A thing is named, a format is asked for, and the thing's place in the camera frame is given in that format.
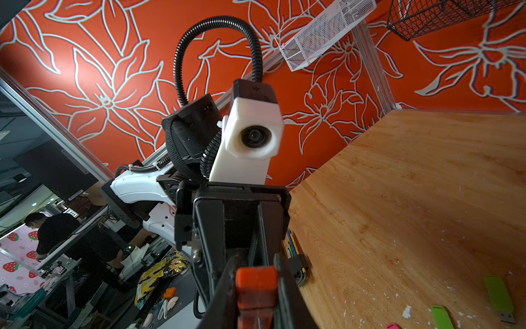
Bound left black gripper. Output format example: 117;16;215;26
174;180;319;329

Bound red usb drive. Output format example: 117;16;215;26
235;266;278;329

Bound green usb drive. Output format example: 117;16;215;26
430;305;455;329
484;275;516;324

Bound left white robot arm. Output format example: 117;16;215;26
101;166;316;328

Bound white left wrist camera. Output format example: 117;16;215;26
209;79;284;185

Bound white mesh wall basket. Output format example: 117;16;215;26
279;0;377;71

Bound black wire wall basket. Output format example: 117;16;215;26
386;0;521;41

